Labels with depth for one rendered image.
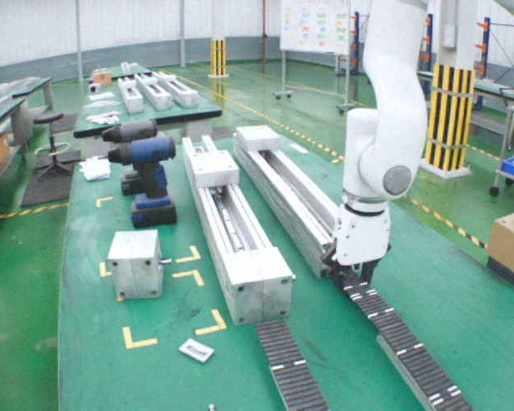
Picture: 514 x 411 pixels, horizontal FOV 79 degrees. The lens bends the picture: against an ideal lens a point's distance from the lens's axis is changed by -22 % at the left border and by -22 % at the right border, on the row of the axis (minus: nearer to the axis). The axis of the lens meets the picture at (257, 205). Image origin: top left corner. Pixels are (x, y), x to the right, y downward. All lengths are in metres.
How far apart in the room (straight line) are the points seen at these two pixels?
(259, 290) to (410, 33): 0.47
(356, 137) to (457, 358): 0.41
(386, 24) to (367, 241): 0.37
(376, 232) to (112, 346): 0.49
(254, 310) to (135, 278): 0.23
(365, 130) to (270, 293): 0.30
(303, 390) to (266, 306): 0.19
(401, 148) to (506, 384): 0.43
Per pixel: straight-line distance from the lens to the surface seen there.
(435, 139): 4.00
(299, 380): 0.55
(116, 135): 1.14
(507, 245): 0.96
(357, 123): 0.59
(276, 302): 0.66
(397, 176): 0.54
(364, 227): 0.66
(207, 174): 0.96
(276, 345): 0.59
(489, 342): 0.74
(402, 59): 0.58
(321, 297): 0.74
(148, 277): 0.72
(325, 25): 6.38
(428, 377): 0.59
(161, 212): 0.98
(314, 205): 0.95
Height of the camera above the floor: 1.24
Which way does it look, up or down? 26 degrees down
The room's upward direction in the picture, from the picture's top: straight up
